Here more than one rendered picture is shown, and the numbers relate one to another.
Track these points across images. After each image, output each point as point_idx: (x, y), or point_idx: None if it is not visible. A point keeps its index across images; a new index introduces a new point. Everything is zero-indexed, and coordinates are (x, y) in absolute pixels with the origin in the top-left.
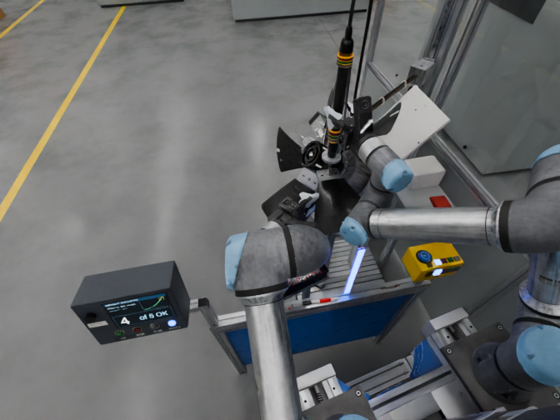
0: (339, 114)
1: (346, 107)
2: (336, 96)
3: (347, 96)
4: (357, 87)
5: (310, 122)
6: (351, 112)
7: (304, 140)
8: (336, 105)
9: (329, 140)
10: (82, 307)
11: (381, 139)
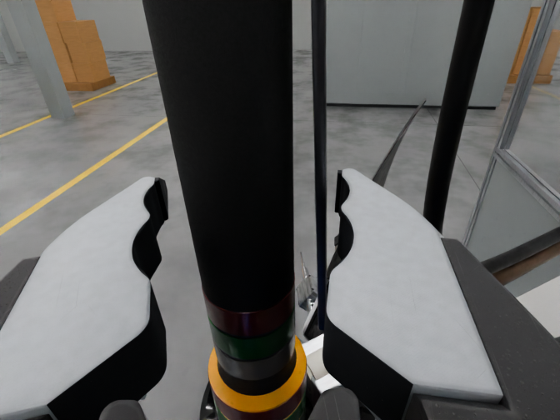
0: (124, 302)
1: (317, 214)
2: (153, 56)
3: (320, 82)
4: (467, 62)
5: (337, 238)
6: (325, 312)
7: (302, 284)
8: (181, 175)
9: (218, 419)
10: None
11: None
